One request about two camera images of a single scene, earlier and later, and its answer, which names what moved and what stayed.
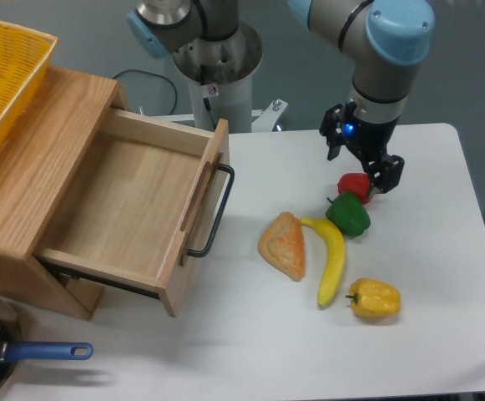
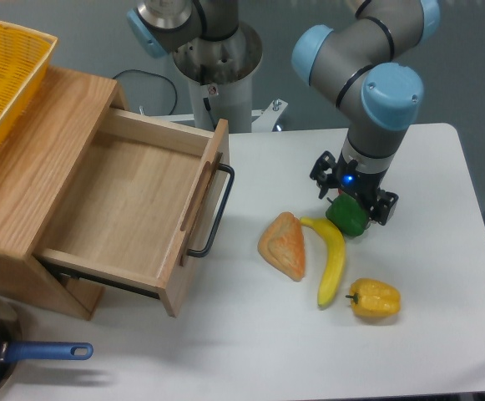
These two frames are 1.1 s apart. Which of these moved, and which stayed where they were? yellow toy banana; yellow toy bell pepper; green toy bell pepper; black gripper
Moved: black gripper
Stayed: green toy bell pepper; yellow toy bell pepper; yellow toy banana
